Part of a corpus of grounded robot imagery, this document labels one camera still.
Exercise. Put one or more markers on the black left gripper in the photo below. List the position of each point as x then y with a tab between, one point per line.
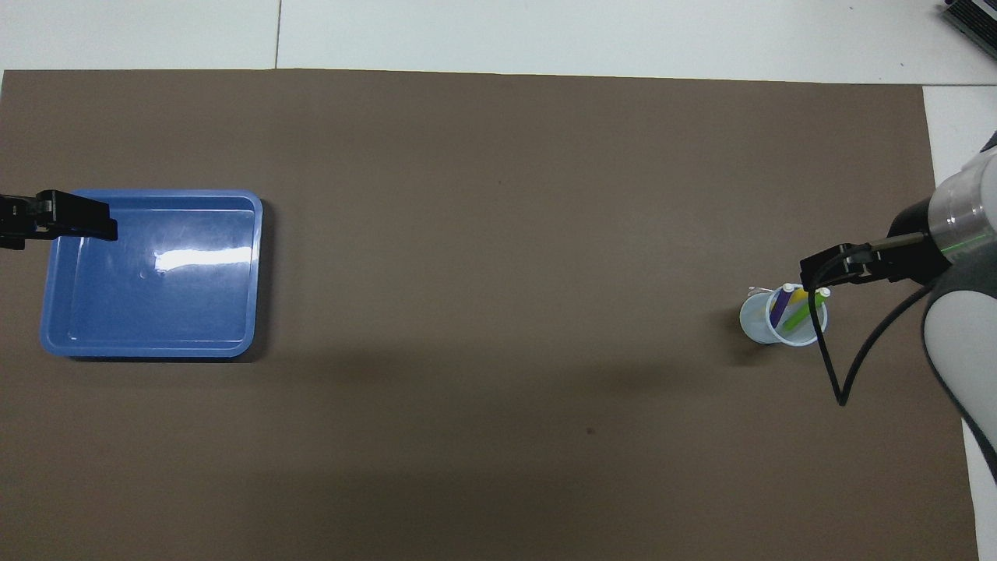
15	214

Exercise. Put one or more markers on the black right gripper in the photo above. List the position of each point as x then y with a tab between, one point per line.
911	257

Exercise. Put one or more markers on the yellow pen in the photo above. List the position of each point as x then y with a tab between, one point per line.
798	297

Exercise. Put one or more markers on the green pen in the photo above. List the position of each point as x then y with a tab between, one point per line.
801	315

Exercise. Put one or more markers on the purple pen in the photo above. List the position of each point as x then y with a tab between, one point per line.
779	310

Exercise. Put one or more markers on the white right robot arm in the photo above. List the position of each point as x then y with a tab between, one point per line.
966	351

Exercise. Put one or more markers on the blue plastic tray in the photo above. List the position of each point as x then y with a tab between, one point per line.
156	312

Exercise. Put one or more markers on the translucent plastic cup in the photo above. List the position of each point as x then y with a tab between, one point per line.
754	319

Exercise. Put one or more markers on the dark grey ribbed device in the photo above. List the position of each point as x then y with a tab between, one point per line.
977	19

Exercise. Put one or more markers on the brown table mat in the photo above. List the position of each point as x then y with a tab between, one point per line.
498	234

